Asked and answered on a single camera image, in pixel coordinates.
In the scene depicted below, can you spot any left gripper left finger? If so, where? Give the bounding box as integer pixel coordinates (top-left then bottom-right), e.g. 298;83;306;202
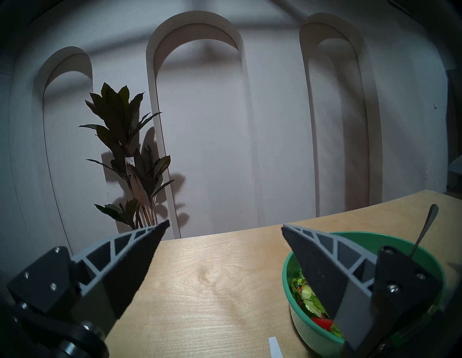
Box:
6;220;170;336

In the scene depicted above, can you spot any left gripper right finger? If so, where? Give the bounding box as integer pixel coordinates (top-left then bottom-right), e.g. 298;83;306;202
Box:
281;224;443;358

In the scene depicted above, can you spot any chopped lettuce tomato salad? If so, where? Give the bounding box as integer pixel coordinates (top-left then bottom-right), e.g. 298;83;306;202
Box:
291;269;345;340

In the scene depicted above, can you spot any green salad bowl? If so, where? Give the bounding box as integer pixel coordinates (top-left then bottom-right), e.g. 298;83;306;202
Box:
282;231;446;358

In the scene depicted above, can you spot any metal salad utensil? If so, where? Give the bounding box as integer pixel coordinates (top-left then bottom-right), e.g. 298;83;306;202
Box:
410;204;439;257

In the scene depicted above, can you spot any short white tape strip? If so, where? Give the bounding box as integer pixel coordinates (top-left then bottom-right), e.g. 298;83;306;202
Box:
268;336;284;358

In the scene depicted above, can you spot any tall dark potted plant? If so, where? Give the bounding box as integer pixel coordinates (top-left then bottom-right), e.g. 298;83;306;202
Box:
79;82;175;231

